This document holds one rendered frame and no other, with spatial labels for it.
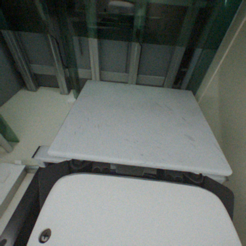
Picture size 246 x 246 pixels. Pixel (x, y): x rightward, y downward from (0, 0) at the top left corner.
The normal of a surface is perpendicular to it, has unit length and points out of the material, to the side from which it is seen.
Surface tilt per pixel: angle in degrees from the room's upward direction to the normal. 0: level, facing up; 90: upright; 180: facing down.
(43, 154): 1
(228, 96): 90
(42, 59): 90
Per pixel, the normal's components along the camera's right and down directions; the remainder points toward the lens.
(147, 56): -0.07, 0.69
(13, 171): 0.07, -0.71
